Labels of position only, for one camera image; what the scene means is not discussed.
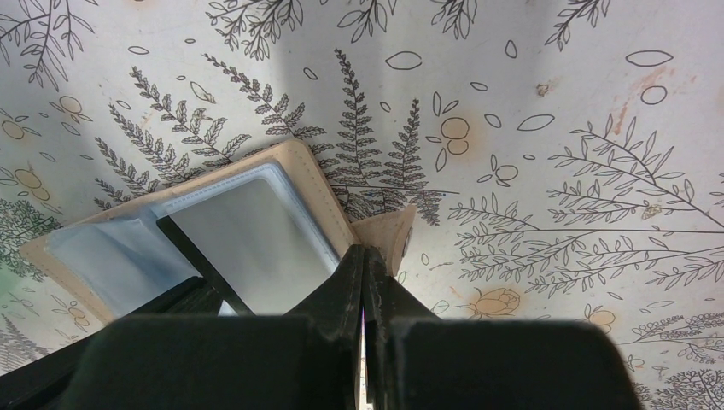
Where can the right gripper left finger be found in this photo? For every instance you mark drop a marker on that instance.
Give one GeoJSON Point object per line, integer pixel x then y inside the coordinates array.
{"type": "Point", "coordinates": [329, 370]}

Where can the floral patterned table mat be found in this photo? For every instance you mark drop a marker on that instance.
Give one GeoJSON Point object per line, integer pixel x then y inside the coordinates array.
{"type": "Point", "coordinates": [565, 157]}

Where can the black credit card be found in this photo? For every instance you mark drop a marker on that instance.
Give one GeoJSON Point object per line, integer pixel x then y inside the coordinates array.
{"type": "Point", "coordinates": [256, 243]}

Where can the beige blue card holder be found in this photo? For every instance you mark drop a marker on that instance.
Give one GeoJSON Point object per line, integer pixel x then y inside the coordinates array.
{"type": "Point", "coordinates": [119, 259]}

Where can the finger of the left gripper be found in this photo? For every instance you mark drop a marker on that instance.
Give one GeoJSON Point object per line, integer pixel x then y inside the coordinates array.
{"type": "Point", "coordinates": [175, 354]}

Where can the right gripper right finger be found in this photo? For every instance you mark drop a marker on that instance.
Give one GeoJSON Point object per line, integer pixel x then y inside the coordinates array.
{"type": "Point", "coordinates": [384, 299]}

